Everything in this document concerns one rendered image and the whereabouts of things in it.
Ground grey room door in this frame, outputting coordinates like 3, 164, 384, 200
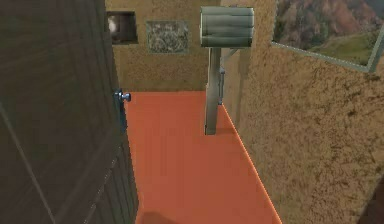
204, 47, 222, 136

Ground blue round door knob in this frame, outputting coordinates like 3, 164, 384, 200
114, 88, 132, 105

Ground grey speckled framed picture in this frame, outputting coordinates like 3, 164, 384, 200
145, 20, 190, 55

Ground grey-green slatted box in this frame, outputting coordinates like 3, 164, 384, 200
199, 6, 255, 49

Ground dark brown room door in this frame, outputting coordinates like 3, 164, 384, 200
0, 0, 140, 224

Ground large landscape framed picture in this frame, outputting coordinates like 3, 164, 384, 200
271, 0, 384, 74

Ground grey door handle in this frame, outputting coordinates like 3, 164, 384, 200
218, 66, 226, 106

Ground dark framed wall picture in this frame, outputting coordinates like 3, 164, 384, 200
106, 10, 139, 45

